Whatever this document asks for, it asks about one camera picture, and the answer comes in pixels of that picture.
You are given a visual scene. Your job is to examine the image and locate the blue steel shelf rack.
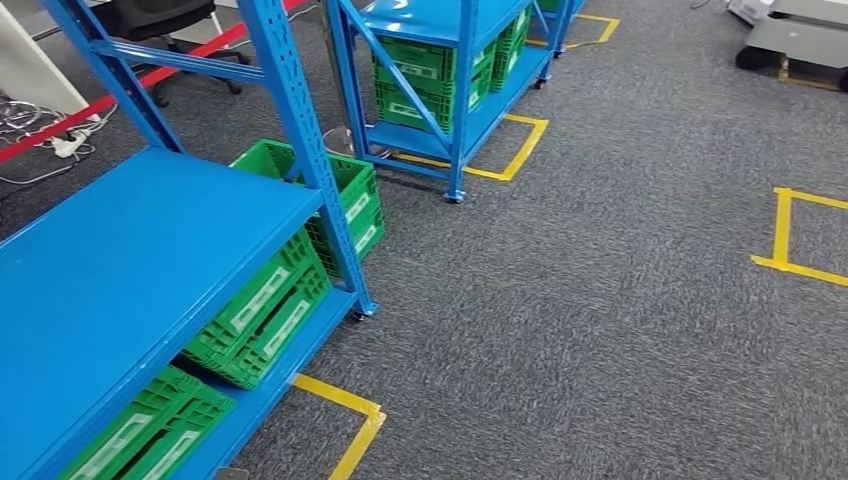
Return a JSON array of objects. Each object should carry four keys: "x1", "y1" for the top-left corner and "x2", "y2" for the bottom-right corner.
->
[
  {"x1": 323, "y1": 0, "x2": 578, "y2": 205},
  {"x1": 533, "y1": 0, "x2": 589, "y2": 61},
  {"x1": 0, "y1": 0, "x2": 380, "y2": 480}
]

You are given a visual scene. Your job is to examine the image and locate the yellow floor tape marking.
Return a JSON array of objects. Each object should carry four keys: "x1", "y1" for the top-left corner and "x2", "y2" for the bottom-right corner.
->
[
  {"x1": 525, "y1": 13, "x2": 621, "y2": 52},
  {"x1": 389, "y1": 113, "x2": 550, "y2": 183}
]

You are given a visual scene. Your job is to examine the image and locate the green plastic crate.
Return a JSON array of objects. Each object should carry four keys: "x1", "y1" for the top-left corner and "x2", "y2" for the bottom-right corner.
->
[
  {"x1": 369, "y1": 34, "x2": 498, "y2": 136},
  {"x1": 180, "y1": 227, "x2": 333, "y2": 391},
  {"x1": 488, "y1": 5, "x2": 535, "y2": 95},
  {"x1": 56, "y1": 365, "x2": 238, "y2": 480},
  {"x1": 229, "y1": 138, "x2": 386, "y2": 281}
]

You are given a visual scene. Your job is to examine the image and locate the white power strip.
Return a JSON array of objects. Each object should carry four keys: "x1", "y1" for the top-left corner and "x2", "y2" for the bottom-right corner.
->
[{"x1": 49, "y1": 129, "x2": 93, "y2": 160}]

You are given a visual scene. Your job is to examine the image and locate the grey wheeled mobile cart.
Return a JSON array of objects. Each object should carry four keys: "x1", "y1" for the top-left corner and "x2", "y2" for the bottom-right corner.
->
[{"x1": 725, "y1": 0, "x2": 848, "y2": 93}]

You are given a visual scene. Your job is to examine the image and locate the white cable tangle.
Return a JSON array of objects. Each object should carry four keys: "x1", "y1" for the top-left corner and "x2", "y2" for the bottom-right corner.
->
[{"x1": 0, "y1": 92, "x2": 119, "y2": 188}]

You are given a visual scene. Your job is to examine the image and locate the chrome stanchion base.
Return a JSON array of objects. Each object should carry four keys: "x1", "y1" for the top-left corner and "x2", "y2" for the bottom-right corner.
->
[{"x1": 321, "y1": 124, "x2": 357, "y2": 159}]

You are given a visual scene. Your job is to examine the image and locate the red barrier tape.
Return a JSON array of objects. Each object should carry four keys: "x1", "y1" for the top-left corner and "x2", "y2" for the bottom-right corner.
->
[{"x1": 0, "y1": 0, "x2": 313, "y2": 165}]

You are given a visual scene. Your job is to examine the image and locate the white desk side panel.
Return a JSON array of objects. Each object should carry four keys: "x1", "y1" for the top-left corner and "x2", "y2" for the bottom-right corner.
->
[{"x1": 0, "y1": 0, "x2": 92, "y2": 119}]

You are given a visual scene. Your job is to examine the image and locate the black office chair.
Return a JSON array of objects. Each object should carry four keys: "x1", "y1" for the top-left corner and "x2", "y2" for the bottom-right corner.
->
[{"x1": 92, "y1": 0, "x2": 253, "y2": 109}]

